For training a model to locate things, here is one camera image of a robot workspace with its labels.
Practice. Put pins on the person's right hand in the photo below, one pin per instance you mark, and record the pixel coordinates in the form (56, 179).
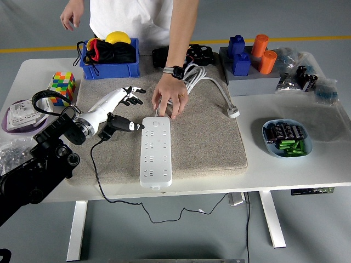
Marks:
(71, 16)

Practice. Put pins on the person's left hand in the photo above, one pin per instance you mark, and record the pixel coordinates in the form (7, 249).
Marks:
(171, 91)

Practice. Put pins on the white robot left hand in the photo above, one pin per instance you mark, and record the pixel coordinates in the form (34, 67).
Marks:
(96, 112)

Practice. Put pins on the white power strip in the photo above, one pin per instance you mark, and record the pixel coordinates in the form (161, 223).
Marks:
(155, 164)

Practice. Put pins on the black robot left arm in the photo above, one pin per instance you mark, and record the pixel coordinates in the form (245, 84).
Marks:
(41, 164)

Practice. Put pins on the person's left forearm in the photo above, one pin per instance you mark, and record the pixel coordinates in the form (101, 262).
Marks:
(181, 35)

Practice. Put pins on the black wrist watch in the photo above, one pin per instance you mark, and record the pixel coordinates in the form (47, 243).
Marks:
(176, 72)

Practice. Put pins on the colourful puzzle cube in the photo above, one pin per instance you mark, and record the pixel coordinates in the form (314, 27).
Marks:
(65, 82)

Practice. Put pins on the blue plastic bin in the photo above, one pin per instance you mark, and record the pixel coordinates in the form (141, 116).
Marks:
(109, 71)

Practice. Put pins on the black electronic device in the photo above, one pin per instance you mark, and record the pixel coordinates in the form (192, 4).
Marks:
(203, 54)

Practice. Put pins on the yellow ball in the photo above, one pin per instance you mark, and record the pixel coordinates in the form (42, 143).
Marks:
(118, 37)

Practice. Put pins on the person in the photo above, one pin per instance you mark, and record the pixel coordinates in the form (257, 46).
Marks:
(131, 19)

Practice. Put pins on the grey-brown mat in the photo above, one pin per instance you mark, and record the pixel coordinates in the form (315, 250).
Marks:
(205, 142)

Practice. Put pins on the blue block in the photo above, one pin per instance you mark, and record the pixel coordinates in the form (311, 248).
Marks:
(241, 65)
(235, 46)

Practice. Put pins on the grey block base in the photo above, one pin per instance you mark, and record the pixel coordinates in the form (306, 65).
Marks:
(252, 85)

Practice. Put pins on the purple dish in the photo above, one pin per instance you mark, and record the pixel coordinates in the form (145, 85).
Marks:
(8, 130)

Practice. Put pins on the clear bag of metal parts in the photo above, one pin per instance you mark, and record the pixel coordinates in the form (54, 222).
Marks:
(11, 153)

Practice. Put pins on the orange cylinder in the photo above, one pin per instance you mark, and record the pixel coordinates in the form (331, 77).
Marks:
(259, 45)
(268, 63)

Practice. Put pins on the black battery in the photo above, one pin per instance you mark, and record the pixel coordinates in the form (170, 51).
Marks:
(287, 131)
(278, 132)
(269, 135)
(298, 132)

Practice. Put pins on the light blue dish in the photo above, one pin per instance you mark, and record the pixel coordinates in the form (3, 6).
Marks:
(270, 151)

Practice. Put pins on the bag of silver screws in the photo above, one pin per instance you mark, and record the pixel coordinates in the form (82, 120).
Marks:
(286, 83)

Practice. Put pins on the white table leg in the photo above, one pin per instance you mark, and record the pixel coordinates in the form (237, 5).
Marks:
(272, 219)
(77, 230)

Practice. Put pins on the bag of blue parts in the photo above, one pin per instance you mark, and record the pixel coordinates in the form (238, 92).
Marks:
(326, 94)
(286, 59)

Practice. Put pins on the green battery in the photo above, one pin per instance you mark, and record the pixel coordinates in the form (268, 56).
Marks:
(285, 144)
(300, 152)
(299, 145)
(289, 153)

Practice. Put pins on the metal box under table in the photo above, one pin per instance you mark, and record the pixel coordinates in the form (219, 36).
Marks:
(237, 199)

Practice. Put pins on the bag of black components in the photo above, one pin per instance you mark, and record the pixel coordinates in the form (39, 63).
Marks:
(307, 78)

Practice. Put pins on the large clear plastic bag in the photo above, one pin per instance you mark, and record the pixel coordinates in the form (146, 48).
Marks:
(329, 123)

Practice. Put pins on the black table control panel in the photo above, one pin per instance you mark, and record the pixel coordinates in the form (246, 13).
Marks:
(312, 191)

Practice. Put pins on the white wall switch panel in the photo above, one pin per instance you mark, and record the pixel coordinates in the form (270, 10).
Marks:
(22, 117)

